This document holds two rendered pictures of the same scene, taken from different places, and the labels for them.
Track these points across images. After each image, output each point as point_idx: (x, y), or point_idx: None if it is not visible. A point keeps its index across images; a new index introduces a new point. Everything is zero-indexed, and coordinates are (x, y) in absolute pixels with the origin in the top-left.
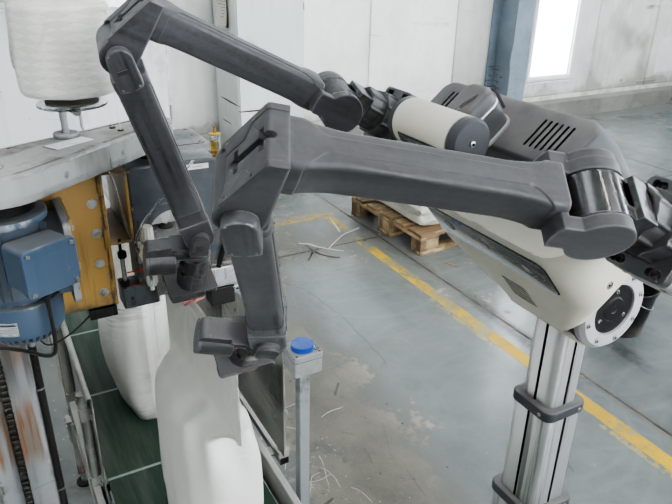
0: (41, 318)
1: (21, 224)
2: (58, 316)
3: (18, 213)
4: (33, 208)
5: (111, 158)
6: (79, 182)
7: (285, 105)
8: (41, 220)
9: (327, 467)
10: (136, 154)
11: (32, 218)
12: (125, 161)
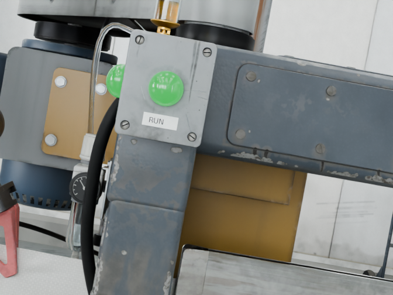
0: (2, 163)
1: (23, 41)
2: (10, 177)
3: (34, 33)
4: (49, 38)
5: (97, 0)
6: (58, 14)
7: None
8: (34, 47)
9: None
10: (128, 10)
11: (28, 39)
12: (111, 13)
